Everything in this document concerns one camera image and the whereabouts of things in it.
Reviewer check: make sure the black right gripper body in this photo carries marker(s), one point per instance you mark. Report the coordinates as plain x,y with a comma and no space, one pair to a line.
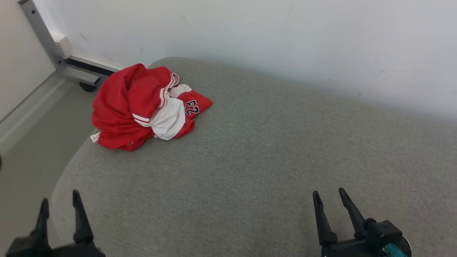
342,250

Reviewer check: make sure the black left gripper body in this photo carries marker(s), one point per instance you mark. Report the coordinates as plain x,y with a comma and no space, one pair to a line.
21,250

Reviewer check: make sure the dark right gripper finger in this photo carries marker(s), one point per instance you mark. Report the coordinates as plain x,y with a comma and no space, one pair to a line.
325,228
355,221

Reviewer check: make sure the red jersey with white sleeves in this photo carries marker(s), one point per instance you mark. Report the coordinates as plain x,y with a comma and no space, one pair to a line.
117,107

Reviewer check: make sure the grey fabric sofa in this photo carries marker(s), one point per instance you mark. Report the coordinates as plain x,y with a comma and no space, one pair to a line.
250,160

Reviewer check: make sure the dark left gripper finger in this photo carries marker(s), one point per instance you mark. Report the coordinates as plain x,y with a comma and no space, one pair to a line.
42,228
83,228

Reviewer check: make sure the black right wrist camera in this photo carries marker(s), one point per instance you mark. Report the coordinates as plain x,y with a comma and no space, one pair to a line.
383,232

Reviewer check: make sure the grey aluminium frame stand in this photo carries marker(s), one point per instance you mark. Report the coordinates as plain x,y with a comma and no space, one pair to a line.
41,32

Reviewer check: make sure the white wall skirting board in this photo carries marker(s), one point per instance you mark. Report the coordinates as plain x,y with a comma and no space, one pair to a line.
93,62

